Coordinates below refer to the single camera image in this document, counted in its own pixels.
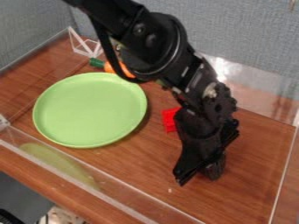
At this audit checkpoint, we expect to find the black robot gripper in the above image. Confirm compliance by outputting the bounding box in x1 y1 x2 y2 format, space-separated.
172 82 239 186

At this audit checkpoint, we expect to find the orange toy carrot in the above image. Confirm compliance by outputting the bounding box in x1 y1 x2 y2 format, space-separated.
88 57 137 80

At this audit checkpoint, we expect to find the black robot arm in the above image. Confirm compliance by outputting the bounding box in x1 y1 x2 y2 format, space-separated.
61 0 239 185

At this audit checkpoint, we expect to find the red plastic block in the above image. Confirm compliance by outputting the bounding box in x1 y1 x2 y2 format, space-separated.
161 107 180 133

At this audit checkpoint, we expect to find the green round plate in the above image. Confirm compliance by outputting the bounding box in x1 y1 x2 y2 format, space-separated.
32 73 147 148

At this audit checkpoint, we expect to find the clear acrylic enclosure wall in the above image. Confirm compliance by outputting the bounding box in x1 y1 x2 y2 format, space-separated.
0 35 299 224

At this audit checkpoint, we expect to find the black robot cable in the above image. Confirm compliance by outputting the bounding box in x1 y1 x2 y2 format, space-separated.
89 14 149 84

